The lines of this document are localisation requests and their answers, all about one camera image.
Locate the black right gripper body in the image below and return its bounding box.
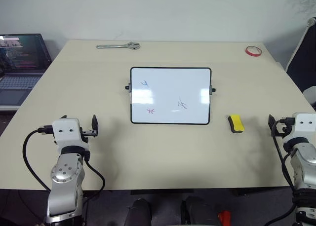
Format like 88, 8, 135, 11
274, 117, 296, 139

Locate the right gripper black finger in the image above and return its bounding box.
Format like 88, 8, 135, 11
268, 113, 277, 138

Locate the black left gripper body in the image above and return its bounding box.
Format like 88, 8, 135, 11
79, 126, 97, 139

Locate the yellow and black eraser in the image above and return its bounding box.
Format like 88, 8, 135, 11
227, 114, 246, 134

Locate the grey open laptop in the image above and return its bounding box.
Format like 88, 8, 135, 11
0, 33, 53, 107

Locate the red tape roll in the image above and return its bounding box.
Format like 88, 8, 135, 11
244, 45, 263, 58

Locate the silver adjustable wrench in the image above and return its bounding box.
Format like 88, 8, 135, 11
96, 40, 141, 51

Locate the small black-framed whiteboard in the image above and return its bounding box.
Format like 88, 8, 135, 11
124, 67, 216, 125

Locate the dark rounded shape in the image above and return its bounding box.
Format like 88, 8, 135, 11
122, 198, 153, 226

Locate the small red object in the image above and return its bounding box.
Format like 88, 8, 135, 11
218, 210, 232, 226

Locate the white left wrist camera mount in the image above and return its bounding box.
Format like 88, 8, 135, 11
51, 117, 90, 151

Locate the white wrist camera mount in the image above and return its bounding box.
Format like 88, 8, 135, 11
282, 112, 316, 145
51, 117, 90, 151

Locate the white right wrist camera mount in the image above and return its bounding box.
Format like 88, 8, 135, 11
282, 112, 316, 145

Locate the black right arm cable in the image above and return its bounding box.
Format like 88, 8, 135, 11
265, 119, 297, 226

